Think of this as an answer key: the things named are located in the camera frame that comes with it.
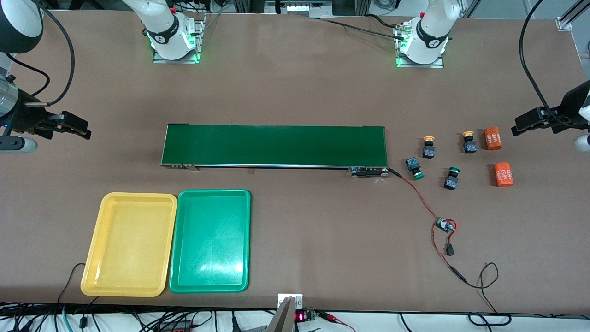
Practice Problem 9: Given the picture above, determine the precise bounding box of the green mushroom push button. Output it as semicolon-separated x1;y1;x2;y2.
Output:
443;167;461;190
405;157;425;180

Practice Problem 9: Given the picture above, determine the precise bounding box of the yellow plastic tray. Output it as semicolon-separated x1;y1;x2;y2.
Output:
80;192;178;297

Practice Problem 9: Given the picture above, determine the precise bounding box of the green plastic tray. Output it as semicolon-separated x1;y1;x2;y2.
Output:
169;189;252;294

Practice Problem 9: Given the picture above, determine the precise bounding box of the green conveyor belt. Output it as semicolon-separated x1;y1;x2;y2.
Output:
160;124;390;178

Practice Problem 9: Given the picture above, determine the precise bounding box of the white power strip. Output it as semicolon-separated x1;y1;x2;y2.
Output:
277;2;323;14

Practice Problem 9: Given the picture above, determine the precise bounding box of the red clip lead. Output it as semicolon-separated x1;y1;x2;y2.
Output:
318;311;358;332

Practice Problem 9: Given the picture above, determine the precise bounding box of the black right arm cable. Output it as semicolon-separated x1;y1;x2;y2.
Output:
25;5;76;107

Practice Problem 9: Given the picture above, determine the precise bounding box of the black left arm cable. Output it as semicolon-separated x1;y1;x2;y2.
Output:
519;0;590;130

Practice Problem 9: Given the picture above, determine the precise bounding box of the aluminium frame profile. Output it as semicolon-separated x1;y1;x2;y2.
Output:
555;0;590;32

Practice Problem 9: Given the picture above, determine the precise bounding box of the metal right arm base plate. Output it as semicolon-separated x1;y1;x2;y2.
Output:
152;18;206;64

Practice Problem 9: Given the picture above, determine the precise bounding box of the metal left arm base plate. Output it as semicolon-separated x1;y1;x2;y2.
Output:
395;23;444;69

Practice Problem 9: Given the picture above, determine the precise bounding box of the thin black table cable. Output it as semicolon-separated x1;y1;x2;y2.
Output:
58;263;100;305

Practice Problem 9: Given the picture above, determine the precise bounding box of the red black conveyor wire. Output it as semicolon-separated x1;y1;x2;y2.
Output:
386;168;443;222

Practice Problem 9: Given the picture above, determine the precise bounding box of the black looped power cable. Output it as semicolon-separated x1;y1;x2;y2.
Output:
468;262;513;328

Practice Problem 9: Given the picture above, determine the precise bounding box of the red black power wire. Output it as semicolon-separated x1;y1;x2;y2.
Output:
431;227;482;290

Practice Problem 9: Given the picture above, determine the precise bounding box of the black cable to arm base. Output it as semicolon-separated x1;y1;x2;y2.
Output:
318;13;408;42

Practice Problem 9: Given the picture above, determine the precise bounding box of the black equipment rack frame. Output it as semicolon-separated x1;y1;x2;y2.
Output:
233;0;372;18

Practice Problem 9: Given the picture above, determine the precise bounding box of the grey metal camera mount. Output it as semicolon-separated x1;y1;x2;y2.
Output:
267;293;304;332

